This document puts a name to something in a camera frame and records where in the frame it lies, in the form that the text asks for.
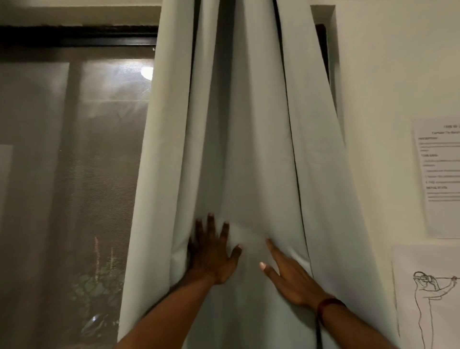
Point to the person's right hand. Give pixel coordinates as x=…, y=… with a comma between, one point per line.
x=294, y=284

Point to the person's left hand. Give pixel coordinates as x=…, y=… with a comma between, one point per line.
x=212, y=259

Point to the pale green curtain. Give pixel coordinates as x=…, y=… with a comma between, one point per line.
x=244, y=144

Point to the person's left forearm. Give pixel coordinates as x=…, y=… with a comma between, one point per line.
x=161, y=320

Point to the green plant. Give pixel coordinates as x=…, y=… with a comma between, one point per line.
x=97, y=287

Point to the white paper sheet with drawing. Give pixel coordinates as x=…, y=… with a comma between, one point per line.
x=431, y=316

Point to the printed white paper sheet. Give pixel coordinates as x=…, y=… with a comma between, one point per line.
x=438, y=179

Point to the black window frame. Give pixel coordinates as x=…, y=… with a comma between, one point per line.
x=72, y=36

